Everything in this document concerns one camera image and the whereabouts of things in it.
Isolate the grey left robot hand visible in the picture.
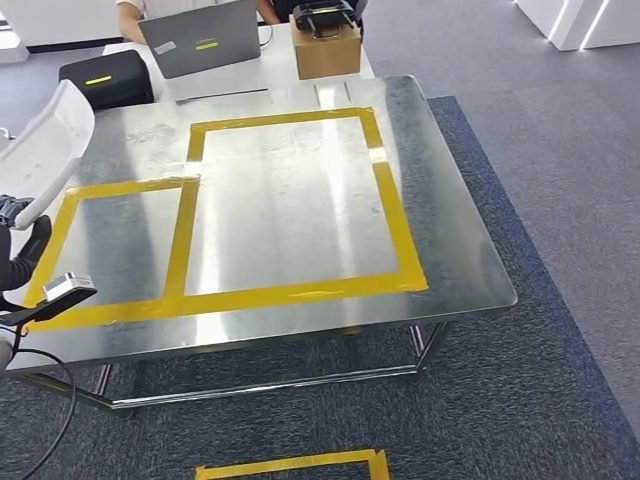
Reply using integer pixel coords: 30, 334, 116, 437
0, 193, 54, 293

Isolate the white curved plastic part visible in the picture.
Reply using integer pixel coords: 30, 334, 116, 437
0, 78, 97, 232

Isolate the steel workbench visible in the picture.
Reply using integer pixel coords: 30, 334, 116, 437
0, 74, 519, 420

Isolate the yellow workbench tape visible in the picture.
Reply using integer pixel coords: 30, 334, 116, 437
22, 105, 429, 333

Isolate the black carry case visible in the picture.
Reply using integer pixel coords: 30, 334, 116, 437
58, 48, 155, 113

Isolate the grey laptop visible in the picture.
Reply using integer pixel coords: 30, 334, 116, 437
137, 0, 263, 81

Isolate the white office desk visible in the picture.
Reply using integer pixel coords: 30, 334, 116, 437
102, 22, 377, 105

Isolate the cardboard box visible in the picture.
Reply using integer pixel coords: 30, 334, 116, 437
289, 14, 362, 82

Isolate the white lit furniture block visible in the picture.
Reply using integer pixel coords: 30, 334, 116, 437
513, 0, 640, 53

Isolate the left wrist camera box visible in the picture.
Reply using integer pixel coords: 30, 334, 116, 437
0, 271, 99, 328

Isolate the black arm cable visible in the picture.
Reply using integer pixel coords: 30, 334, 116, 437
14, 347, 78, 480

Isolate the yellow floor tape frame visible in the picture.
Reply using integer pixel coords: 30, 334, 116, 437
194, 448, 392, 480

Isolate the black device with handle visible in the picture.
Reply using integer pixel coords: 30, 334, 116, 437
291, 0, 359, 38

